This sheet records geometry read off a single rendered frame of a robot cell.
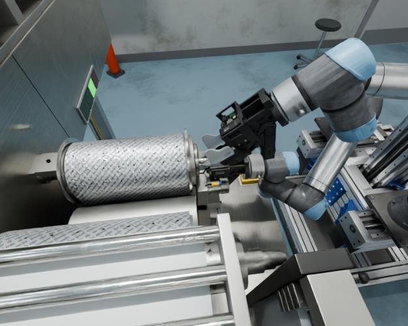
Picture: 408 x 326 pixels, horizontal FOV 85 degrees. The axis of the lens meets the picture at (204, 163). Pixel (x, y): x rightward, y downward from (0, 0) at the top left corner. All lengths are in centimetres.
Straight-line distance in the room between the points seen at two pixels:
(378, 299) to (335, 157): 136
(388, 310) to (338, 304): 178
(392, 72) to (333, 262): 47
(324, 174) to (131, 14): 303
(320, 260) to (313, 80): 29
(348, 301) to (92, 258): 23
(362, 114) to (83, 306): 49
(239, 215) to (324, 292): 62
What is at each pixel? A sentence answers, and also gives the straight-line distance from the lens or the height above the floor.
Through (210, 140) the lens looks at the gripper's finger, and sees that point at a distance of 51.
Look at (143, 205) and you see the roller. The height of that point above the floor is 123.
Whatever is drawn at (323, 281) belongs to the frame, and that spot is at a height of 144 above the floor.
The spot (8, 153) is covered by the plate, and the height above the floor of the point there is 135.
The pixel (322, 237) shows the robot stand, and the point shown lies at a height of 21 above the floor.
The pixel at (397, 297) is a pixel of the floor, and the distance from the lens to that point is 207.
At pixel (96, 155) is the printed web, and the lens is 49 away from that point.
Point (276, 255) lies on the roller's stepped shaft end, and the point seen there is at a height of 134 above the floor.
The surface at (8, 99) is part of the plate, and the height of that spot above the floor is 140.
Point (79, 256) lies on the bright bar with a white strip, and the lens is 24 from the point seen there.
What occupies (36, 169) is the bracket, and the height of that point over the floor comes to 129.
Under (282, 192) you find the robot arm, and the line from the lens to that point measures 75.
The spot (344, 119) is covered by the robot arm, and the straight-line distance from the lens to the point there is 49.
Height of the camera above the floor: 165
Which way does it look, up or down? 53 degrees down
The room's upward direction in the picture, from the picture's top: straight up
